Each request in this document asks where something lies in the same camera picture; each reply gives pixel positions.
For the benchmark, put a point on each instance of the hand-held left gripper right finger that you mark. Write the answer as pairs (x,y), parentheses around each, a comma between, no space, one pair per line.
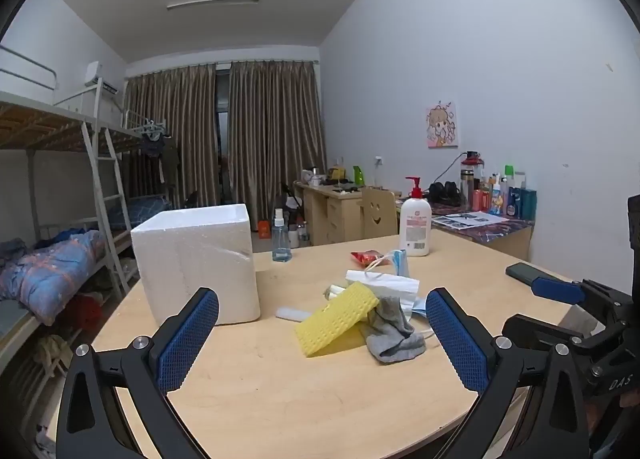
(457,339)

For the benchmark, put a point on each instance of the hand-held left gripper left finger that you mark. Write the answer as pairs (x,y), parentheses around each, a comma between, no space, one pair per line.
(185,339)

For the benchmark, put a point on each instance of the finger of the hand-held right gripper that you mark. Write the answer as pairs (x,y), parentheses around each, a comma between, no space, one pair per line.
(540,331)
(557,290)

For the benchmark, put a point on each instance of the grey sock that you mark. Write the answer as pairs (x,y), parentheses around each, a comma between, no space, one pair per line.
(395,334)

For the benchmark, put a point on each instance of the white foam box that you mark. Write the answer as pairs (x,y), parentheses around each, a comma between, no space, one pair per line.
(195,259)

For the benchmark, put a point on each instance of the blue face mask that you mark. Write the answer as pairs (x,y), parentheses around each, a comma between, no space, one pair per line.
(401,264)
(385,281)

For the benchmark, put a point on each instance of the yellow sponge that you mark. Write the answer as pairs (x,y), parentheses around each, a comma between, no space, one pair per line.
(330,324)

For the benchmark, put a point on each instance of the black phone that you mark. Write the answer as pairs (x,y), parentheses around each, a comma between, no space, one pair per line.
(520,271)

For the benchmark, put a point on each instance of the desk with patterned cover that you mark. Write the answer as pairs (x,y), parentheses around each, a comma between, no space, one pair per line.
(500,234)

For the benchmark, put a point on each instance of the row of toiletry bottles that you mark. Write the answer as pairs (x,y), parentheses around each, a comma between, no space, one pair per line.
(510,199)

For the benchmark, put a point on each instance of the red bag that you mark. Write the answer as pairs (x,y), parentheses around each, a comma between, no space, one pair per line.
(85,311)

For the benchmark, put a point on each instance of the small white foam piece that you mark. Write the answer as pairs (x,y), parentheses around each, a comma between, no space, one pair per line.
(290,314)

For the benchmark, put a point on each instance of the printed paper sheets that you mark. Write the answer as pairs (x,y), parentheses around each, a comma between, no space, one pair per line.
(470,220)

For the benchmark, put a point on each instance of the white pump lotion bottle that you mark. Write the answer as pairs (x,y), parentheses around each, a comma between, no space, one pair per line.
(415,224)

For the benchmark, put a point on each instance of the red snack packet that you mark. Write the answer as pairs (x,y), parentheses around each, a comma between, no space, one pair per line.
(365,257)

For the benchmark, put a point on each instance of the beige cloth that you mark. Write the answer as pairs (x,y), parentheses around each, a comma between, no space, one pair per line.
(52,354)

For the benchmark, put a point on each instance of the orange bag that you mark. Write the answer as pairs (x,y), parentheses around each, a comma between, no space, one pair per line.
(264,230)

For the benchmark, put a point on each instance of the clear spray bottle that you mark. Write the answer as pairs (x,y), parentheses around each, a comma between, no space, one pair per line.
(281,244)

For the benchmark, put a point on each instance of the blue plaid bedding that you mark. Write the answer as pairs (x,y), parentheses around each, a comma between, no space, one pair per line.
(145,209)

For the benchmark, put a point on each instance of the red lid thermos bottle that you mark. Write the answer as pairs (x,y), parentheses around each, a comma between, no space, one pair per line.
(470,179)

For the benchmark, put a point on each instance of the wooden smiley chair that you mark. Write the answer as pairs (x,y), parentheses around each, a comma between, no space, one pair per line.
(378,216)

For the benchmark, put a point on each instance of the blue patterned quilt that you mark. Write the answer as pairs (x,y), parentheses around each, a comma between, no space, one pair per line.
(55,264)

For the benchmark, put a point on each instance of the wooden desk with drawers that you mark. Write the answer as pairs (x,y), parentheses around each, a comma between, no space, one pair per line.
(335,214)

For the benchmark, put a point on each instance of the hanging dark clothes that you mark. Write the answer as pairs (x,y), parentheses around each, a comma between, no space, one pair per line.
(160,154)

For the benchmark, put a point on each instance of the green bottle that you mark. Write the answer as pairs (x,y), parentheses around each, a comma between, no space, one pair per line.
(359,178)

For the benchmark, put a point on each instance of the yellow box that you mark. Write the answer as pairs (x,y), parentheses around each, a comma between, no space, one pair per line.
(337,173)

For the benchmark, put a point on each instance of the brown curtain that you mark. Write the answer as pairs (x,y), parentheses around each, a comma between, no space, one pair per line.
(175,129)
(275,139)

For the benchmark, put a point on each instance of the white metal bunk bed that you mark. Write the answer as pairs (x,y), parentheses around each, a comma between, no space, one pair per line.
(40,124)

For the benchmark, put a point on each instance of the white air conditioner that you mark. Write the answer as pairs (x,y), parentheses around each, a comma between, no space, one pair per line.
(95,74)

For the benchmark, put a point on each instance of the ceiling light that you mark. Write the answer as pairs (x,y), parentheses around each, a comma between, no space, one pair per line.
(212,4)

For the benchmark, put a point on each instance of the pink wall poster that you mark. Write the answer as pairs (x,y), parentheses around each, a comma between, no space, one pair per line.
(442,124)

